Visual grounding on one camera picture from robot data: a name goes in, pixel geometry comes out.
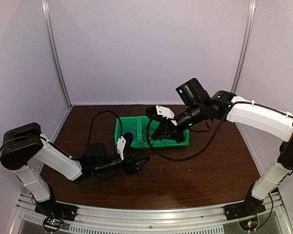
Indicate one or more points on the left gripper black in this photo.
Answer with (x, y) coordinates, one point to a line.
(133, 167)

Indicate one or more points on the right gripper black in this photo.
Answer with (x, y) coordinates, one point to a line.
(166, 129)

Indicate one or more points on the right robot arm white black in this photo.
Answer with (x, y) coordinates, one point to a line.
(227, 106)

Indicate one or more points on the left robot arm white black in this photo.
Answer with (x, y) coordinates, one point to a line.
(23, 144)

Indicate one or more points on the left circuit board with LEDs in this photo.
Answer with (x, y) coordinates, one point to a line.
(51, 224)

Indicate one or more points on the circuit board with leds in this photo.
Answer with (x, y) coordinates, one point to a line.
(51, 224)
(249, 225)

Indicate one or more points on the right circuit board with LEDs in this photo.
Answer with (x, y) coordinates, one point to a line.
(249, 225)

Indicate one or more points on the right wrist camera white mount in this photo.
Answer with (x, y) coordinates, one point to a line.
(161, 113)

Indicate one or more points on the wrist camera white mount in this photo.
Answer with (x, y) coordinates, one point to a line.
(123, 144)
(161, 113)

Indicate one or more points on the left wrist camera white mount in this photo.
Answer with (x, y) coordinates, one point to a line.
(123, 144)

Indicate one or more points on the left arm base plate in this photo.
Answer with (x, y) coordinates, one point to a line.
(53, 209)

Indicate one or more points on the front aluminium rail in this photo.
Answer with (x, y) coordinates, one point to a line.
(198, 220)

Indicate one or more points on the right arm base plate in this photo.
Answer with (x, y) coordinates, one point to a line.
(242, 210)

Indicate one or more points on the right aluminium frame post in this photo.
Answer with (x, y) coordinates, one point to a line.
(251, 12)

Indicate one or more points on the aluminium frame post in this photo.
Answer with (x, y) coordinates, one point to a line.
(251, 12)
(54, 52)

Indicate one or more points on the left aluminium frame post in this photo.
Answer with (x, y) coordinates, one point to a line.
(54, 52)

